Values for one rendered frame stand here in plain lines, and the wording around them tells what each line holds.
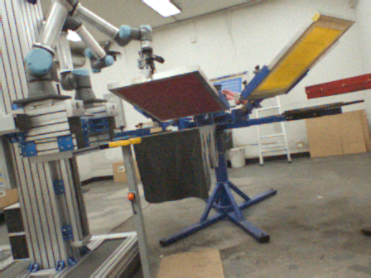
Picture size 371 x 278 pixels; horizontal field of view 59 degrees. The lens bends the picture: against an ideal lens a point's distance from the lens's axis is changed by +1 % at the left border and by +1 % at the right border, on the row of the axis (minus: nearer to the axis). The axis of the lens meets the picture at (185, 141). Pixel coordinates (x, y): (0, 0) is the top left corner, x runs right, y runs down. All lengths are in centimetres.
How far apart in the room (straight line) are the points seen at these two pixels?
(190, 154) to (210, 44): 496
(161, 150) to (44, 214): 83
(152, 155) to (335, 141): 479
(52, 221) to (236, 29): 533
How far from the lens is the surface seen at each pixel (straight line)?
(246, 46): 663
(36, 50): 186
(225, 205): 333
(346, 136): 645
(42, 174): 221
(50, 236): 229
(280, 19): 667
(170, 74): 190
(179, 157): 197
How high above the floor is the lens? 99
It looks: 3 degrees down
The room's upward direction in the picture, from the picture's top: 9 degrees counter-clockwise
